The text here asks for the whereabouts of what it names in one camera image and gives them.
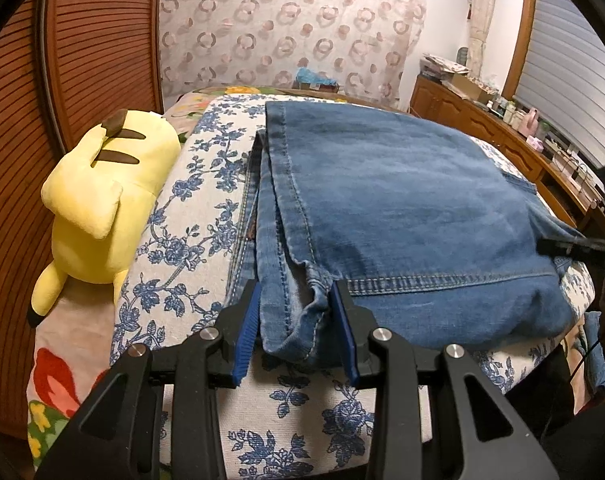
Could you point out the group of white bottles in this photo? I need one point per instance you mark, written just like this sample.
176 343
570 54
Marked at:
505 112

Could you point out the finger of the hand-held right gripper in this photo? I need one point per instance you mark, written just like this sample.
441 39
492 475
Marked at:
567 248

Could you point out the blue topped cardboard box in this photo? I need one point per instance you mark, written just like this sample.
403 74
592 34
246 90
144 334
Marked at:
315 80

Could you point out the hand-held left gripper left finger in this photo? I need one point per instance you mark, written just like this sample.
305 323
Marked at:
246 335

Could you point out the beige gathered curtain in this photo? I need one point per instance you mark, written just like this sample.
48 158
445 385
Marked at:
480 15

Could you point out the blue denim pants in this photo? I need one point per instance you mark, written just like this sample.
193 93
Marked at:
407 200

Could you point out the wooden cabinet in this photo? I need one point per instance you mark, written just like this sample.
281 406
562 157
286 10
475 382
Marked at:
457 110

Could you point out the blue denim cloth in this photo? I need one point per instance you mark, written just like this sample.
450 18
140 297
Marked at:
596 350

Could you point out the yellow plush toy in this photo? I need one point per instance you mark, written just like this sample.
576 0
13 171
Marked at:
92 200

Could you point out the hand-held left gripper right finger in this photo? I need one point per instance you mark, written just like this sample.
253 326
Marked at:
343 335

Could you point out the colourful floral blanket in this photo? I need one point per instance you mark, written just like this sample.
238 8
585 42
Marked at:
57 375

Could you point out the pink tissue box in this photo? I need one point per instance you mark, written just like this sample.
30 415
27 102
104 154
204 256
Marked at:
533 143

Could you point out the grey window blind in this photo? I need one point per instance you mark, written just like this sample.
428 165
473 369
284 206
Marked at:
567 70

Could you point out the pink bottle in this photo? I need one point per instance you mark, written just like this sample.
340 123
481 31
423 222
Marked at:
532 121

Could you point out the open cardboard box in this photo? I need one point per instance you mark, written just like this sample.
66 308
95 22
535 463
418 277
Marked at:
470 90

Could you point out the brown slatted wooden wardrobe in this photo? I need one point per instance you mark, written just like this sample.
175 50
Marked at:
42 85

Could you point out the stack of papers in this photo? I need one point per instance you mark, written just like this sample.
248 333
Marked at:
442 66

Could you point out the sheer curtain with circles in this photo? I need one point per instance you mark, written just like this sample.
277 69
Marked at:
282 25

